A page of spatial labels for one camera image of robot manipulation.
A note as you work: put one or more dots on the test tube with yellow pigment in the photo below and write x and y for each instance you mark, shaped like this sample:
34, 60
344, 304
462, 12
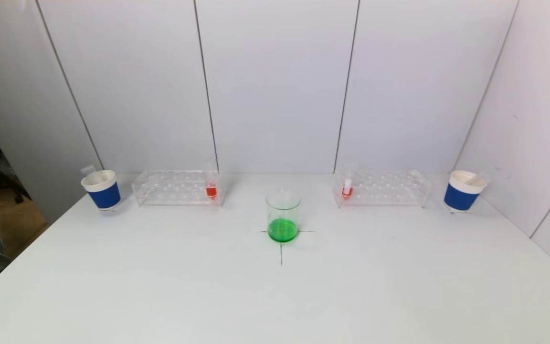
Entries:
478, 179

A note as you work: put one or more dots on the clear glass beaker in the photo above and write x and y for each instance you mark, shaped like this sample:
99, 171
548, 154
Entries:
283, 224

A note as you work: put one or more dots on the test tube with orange-red pigment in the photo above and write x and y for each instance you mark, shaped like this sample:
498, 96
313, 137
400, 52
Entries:
211, 191

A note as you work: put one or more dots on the blue and white paper cup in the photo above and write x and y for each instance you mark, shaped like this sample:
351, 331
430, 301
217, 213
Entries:
459, 198
104, 197

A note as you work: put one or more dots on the white-labelled test tube red pigment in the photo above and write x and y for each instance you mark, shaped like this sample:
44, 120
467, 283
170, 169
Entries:
347, 191

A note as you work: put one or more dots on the clear acrylic test tube rack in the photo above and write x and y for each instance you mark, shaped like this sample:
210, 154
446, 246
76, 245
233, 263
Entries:
179, 193
385, 193

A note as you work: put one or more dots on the test tube with blue pigment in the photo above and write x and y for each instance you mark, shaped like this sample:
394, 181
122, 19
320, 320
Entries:
88, 170

